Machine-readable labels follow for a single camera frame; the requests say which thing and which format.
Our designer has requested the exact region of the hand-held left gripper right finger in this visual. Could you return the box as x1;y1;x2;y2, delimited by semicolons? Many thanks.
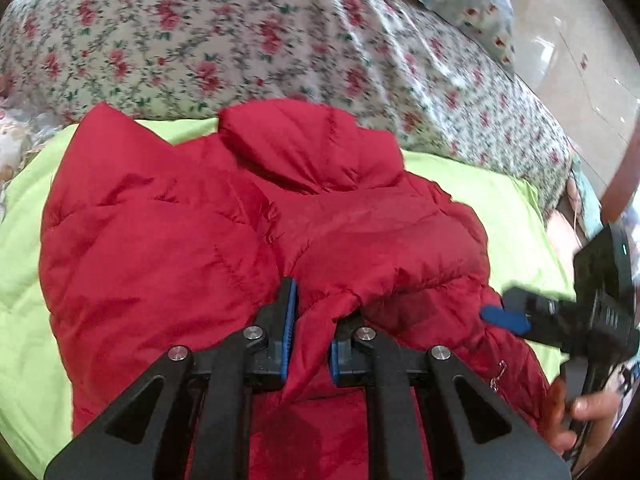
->
329;310;572;480

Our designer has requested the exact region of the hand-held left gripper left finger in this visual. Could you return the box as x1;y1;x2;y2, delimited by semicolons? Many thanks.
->
44;276;301;480

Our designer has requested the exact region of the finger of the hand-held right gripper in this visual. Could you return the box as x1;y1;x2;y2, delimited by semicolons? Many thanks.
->
480;285;577;357

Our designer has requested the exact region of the red padded jacket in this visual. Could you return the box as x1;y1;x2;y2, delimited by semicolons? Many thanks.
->
39;99;551;480

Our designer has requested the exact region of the person's right hand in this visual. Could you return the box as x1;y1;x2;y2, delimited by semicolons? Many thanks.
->
547;377;626;461

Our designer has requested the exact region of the pink bed sheet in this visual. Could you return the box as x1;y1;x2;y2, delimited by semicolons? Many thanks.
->
544;209;585;281

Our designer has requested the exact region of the teal cloth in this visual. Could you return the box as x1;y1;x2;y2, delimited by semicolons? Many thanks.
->
567;154;607;241

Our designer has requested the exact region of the light green blanket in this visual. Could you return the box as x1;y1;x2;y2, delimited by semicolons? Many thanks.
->
0;119;576;471

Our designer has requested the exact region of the rose floral bed quilt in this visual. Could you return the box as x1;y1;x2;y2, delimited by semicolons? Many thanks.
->
0;0;573;211

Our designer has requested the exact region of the cream floral cloth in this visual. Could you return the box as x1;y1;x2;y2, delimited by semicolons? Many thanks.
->
0;105;66;186

